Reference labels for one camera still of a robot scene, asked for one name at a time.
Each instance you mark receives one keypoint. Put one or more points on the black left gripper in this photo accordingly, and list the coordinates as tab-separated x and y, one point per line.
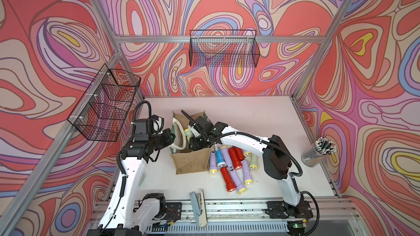
168	140

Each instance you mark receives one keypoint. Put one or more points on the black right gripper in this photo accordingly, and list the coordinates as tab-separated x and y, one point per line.
192	141

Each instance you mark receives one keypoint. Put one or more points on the light green flashlight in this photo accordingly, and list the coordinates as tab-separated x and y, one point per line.
188	133
253	163

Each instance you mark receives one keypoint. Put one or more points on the burlap tote bag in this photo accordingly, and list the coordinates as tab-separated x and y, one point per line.
186	161

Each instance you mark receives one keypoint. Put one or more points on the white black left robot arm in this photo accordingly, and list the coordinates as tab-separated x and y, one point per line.
120	219

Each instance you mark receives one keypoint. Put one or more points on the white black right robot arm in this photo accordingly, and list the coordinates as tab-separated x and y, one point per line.
278	162

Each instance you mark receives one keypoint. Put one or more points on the blue flashlight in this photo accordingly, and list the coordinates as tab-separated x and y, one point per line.
220	160

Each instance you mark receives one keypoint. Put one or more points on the purple flashlight far left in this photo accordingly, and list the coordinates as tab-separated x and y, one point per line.
213	169

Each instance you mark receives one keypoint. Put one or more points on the red flashlight top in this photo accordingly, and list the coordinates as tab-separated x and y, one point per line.
239	153

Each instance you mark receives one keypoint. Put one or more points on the red flashlight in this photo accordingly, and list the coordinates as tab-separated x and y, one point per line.
234	158
230	186
239	153

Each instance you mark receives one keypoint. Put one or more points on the red flashlight middle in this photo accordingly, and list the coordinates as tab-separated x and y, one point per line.
234	158

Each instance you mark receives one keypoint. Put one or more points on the purple flashlight top right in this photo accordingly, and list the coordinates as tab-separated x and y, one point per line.
246	153

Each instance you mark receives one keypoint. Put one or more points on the red flashlight bottom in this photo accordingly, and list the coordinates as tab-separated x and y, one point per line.
230	186

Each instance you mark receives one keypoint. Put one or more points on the purple flashlight lower right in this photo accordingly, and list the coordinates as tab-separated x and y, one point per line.
247	177

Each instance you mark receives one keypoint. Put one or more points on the blue beige stapler tool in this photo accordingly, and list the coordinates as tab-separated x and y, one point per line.
199	207

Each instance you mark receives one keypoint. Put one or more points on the long purple flashlight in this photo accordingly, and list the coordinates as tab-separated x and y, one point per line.
240	187

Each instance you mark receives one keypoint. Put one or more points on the metal cup of pencils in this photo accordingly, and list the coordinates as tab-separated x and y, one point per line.
319	151

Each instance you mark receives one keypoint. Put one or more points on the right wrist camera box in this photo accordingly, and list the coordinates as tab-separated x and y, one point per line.
202	125

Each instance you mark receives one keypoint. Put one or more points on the black wire basket left wall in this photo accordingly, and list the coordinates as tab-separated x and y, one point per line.
105	105

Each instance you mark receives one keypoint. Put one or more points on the black wire basket wall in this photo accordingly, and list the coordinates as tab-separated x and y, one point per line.
223	48
105	105

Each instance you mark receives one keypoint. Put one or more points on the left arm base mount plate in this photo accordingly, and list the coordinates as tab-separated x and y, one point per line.
173	212

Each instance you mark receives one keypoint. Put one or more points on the black wire basket back wall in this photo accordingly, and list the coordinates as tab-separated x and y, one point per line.
223	48

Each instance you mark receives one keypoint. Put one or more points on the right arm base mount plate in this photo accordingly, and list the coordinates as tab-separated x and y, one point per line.
279	211

